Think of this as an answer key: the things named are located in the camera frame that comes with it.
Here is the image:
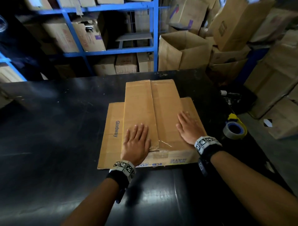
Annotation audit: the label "person's right hand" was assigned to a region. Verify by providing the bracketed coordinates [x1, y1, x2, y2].
[176, 111, 208, 145]

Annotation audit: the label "person's left hand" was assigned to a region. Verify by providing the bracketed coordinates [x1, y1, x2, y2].
[120, 124, 151, 166]

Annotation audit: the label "clear tape roll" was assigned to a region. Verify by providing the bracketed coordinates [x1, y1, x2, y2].
[223, 121, 245, 140]

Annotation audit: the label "brown cardboard box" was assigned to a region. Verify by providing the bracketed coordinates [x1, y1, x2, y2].
[97, 79, 208, 170]

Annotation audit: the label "yellow blue tape dispenser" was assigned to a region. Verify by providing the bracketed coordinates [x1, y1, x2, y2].
[227, 113, 248, 138]

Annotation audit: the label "person's right forearm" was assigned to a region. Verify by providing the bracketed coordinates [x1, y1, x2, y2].
[210, 151, 298, 226]

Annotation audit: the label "person's left forearm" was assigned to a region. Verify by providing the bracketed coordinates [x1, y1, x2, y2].
[61, 178, 120, 226]

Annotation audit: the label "brown carton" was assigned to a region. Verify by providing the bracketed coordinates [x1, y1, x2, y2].
[158, 30, 214, 71]

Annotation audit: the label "pile of loose cardboard boxes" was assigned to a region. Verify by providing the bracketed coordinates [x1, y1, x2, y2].
[167, 0, 298, 140]

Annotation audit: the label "black bag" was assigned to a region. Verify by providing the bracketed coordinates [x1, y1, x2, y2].
[219, 81, 258, 115]

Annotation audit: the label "blue upright panel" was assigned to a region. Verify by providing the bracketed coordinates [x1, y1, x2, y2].
[235, 47, 268, 84]

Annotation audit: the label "blue metal shelf rack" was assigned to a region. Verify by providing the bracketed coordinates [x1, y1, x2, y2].
[0, 0, 159, 82]

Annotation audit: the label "grey small bench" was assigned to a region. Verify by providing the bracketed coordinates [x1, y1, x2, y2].
[115, 32, 153, 49]

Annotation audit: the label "rows of shelved storage boxes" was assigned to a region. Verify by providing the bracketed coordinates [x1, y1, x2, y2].
[23, 0, 155, 76]

